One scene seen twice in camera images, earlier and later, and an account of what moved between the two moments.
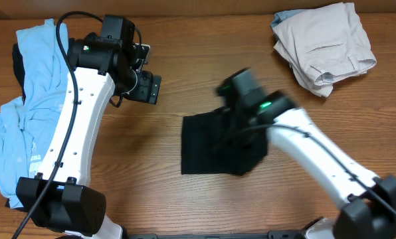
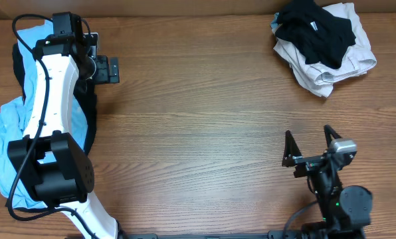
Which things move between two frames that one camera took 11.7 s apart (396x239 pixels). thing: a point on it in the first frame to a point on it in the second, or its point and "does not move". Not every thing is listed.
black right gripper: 223,133 to 292,153
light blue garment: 18,131 does not move
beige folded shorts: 325,45 does not move
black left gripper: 148,89 to 103,75
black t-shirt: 204,152 to 322,36
